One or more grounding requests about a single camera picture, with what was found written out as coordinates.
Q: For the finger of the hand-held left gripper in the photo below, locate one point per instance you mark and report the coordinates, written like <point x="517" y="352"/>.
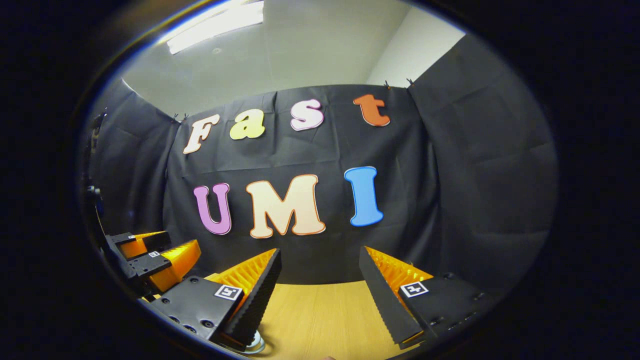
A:
<point x="157" y="240"/>
<point x="145" y="264"/>

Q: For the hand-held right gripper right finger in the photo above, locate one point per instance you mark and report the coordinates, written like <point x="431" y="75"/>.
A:
<point x="382" y="300"/>

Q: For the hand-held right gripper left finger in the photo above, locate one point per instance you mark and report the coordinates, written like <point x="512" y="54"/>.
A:
<point x="262" y="295"/>

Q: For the black backdrop cloth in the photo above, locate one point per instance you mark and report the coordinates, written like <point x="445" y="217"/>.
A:
<point x="425" y="175"/>

